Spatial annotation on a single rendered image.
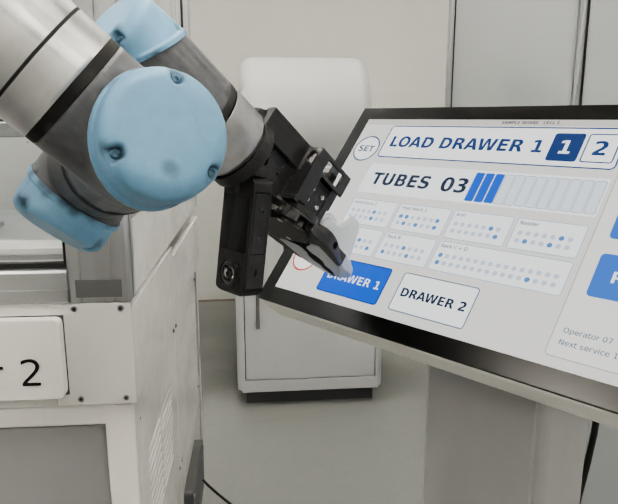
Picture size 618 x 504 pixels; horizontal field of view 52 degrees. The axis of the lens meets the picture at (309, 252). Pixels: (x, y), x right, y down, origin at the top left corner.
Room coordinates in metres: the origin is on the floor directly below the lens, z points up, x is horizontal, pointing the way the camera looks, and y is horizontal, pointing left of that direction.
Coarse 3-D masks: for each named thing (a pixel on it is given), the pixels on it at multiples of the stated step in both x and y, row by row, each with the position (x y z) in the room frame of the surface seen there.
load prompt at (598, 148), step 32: (416, 128) 0.82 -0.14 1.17; (448, 128) 0.78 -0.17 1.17; (480, 128) 0.75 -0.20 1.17; (512, 128) 0.72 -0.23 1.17; (544, 128) 0.69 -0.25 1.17; (576, 128) 0.67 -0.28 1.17; (608, 128) 0.64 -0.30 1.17; (448, 160) 0.74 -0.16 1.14; (480, 160) 0.71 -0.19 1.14; (512, 160) 0.69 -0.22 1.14; (544, 160) 0.66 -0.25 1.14; (576, 160) 0.64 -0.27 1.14; (608, 160) 0.62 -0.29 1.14
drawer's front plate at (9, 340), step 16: (0, 320) 0.78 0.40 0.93; (16, 320) 0.78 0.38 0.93; (32, 320) 0.78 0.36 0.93; (48, 320) 0.78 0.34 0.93; (0, 336) 0.78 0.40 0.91; (16, 336) 0.78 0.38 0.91; (32, 336) 0.78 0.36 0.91; (48, 336) 0.78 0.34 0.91; (0, 352) 0.78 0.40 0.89; (16, 352) 0.78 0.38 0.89; (32, 352) 0.78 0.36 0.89; (48, 352) 0.78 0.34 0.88; (64, 352) 0.80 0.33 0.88; (16, 368) 0.78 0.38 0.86; (32, 368) 0.78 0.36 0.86; (48, 368) 0.78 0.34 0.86; (64, 368) 0.79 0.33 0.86; (0, 384) 0.78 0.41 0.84; (16, 384) 0.78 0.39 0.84; (48, 384) 0.78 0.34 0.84; (64, 384) 0.79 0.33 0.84; (0, 400) 0.78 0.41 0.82
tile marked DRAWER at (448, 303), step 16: (400, 288) 0.65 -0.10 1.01; (416, 288) 0.64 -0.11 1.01; (432, 288) 0.63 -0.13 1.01; (448, 288) 0.62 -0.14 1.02; (464, 288) 0.61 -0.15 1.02; (480, 288) 0.60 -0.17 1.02; (400, 304) 0.64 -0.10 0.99; (416, 304) 0.63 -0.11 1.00; (432, 304) 0.62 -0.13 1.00; (448, 304) 0.60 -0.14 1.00; (464, 304) 0.59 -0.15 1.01; (432, 320) 0.60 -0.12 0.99; (448, 320) 0.59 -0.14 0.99; (464, 320) 0.58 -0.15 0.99
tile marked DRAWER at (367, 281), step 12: (360, 264) 0.71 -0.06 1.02; (372, 264) 0.70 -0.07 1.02; (324, 276) 0.73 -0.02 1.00; (360, 276) 0.70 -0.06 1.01; (372, 276) 0.69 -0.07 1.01; (384, 276) 0.68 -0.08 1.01; (324, 288) 0.72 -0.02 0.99; (336, 288) 0.71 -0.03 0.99; (348, 288) 0.69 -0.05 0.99; (360, 288) 0.68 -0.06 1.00; (372, 288) 0.67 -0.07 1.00; (360, 300) 0.67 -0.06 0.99; (372, 300) 0.66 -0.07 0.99
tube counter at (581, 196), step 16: (448, 176) 0.73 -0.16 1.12; (464, 176) 0.71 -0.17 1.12; (480, 176) 0.70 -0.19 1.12; (496, 176) 0.68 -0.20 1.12; (512, 176) 0.67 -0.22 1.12; (528, 176) 0.66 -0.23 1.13; (544, 176) 0.65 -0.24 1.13; (560, 176) 0.64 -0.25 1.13; (448, 192) 0.71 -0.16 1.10; (464, 192) 0.69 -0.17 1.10; (480, 192) 0.68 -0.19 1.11; (496, 192) 0.67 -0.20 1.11; (512, 192) 0.66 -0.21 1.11; (528, 192) 0.65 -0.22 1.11; (544, 192) 0.63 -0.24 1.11; (560, 192) 0.62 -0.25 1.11; (576, 192) 0.61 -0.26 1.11; (592, 192) 0.60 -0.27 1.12; (528, 208) 0.63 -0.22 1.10; (544, 208) 0.62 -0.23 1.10; (560, 208) 0.61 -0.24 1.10; (576, 208) 0.60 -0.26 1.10; (592, 208) 0.59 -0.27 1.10
